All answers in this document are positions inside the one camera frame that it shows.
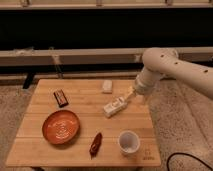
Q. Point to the orange round plate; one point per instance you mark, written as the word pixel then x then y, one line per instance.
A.
pixel 60 127

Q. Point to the wooden table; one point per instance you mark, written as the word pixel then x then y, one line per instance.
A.
pixel 30 149

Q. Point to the dark chocolate bar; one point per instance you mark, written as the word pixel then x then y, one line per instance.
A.
pixel 61 98

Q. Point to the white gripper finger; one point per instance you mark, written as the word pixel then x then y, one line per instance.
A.
pixel 128 95

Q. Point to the white bottle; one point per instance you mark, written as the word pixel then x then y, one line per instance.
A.
pixel 113 107

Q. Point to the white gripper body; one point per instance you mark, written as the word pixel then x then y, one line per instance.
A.
pixel 133 90

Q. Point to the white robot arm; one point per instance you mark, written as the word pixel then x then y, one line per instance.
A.
pixel 159 62

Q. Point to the white cup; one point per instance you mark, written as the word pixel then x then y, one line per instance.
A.
pixel 128 142

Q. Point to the small white block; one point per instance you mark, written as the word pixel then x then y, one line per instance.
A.
pixel 107 86

